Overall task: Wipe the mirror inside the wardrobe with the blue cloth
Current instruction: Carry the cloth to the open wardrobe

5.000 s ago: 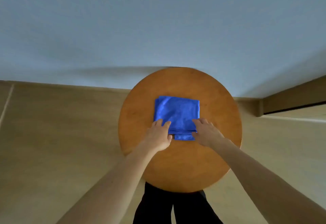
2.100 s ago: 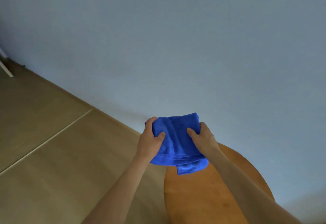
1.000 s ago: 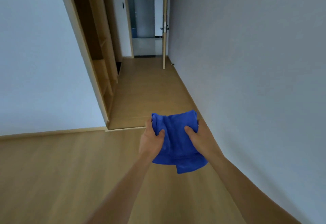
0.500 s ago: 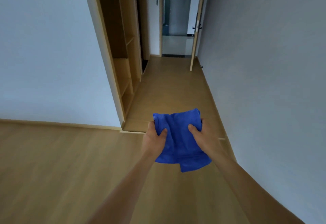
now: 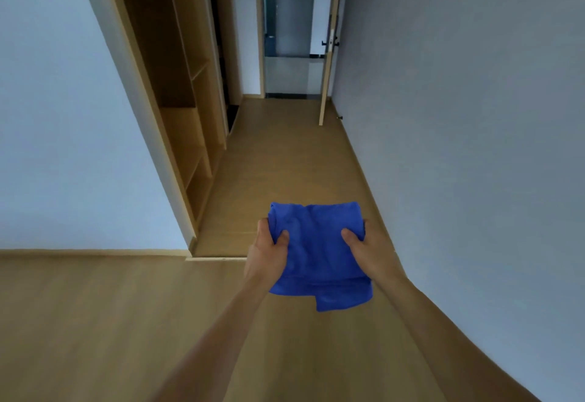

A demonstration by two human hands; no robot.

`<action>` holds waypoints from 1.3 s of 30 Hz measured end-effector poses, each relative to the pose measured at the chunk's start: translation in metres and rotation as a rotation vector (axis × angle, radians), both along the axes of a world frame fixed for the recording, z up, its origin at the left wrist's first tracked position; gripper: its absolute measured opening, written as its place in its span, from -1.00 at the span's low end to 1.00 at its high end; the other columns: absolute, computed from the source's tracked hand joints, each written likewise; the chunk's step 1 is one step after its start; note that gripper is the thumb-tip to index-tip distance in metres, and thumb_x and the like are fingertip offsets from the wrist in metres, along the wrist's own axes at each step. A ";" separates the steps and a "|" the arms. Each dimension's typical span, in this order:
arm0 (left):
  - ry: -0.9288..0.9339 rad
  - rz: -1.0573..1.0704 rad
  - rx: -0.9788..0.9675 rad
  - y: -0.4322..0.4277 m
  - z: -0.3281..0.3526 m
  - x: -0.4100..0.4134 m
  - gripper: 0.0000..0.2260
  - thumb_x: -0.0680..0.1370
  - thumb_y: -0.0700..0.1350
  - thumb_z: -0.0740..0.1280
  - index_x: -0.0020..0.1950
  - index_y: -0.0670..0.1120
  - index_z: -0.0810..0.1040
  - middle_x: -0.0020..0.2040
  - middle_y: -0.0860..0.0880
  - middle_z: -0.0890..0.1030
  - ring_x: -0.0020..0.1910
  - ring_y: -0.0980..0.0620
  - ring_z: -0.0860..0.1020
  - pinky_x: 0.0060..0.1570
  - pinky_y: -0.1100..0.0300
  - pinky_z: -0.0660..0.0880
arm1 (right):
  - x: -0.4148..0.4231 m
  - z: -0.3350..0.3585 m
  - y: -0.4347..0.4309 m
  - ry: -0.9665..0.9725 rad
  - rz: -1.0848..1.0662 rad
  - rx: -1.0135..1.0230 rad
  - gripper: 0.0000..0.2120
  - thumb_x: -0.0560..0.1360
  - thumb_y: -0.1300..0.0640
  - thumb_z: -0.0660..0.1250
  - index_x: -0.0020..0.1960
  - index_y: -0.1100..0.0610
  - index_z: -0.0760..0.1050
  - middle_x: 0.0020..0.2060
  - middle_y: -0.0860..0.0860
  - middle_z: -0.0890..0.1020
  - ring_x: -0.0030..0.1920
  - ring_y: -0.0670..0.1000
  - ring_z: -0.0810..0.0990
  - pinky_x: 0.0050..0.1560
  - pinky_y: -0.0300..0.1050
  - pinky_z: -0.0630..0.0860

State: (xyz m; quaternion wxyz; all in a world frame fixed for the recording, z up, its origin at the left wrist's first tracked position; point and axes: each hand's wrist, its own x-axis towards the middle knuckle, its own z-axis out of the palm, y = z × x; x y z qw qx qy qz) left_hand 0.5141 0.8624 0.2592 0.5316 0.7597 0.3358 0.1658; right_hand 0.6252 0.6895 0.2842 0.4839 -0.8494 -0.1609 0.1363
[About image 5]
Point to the person's right hand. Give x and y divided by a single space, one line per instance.
377 255

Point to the person's left hand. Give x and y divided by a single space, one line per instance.
265 260

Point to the blue microfibre cloth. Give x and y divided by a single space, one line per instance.
317 251

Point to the wooden wardrobe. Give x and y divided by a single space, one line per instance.
183 132

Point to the person's right forearm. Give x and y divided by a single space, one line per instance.
448 347

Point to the person's left forearm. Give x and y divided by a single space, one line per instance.
215 342

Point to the wooden room door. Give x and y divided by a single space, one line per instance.
330 13

